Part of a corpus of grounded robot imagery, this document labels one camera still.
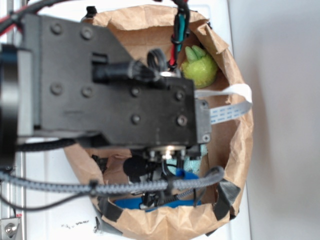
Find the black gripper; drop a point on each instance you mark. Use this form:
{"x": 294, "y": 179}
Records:
{"x": 78, "y": 82}

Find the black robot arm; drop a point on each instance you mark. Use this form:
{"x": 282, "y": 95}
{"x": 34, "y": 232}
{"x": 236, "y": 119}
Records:
{"x": 10, "y": 90}

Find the green plush toy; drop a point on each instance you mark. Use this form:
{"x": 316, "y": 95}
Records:
{"x": 199, "y": 66}

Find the aluminium frame rail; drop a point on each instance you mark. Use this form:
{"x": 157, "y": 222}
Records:
{"x": 15, "y": 195}

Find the teal cloth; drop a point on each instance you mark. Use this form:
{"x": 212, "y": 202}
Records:
{"x": 191, "y": 165}

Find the metal corner bracket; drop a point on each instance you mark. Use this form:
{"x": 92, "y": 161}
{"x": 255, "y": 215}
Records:
{"x": 10, "y": 229}

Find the brown paper bag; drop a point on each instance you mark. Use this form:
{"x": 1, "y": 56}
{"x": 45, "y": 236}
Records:
{"x": 139, "y": 29}

